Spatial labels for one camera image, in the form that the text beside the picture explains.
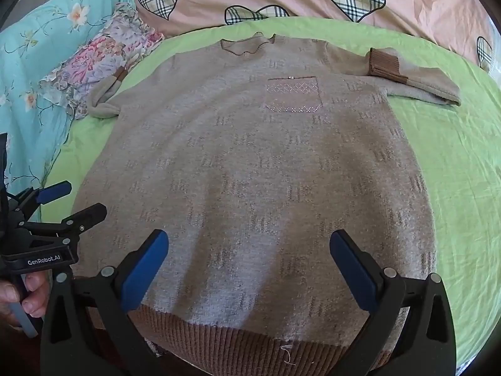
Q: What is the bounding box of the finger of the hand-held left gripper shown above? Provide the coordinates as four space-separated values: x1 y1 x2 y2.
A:
10 181 73 220
18 203 108 245

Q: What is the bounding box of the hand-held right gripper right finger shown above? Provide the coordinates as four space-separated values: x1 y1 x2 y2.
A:
329 229 457 376

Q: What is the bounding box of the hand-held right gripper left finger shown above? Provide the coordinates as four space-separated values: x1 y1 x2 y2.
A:
40 229 170 376

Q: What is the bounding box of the beige knitted sweater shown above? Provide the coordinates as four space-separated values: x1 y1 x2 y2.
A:
70 33 462 373

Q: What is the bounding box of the person's left hand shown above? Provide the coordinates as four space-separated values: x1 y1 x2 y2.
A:
0 273 49 327

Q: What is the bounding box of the green bed sheet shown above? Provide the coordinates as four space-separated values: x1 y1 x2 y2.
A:
39 16 501 376

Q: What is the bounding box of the purple floral ruffled cloth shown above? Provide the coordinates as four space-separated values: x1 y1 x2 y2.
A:
39 2 165 120

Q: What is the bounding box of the turquoise floral blanket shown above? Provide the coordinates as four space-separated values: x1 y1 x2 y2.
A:
0 0 143 222

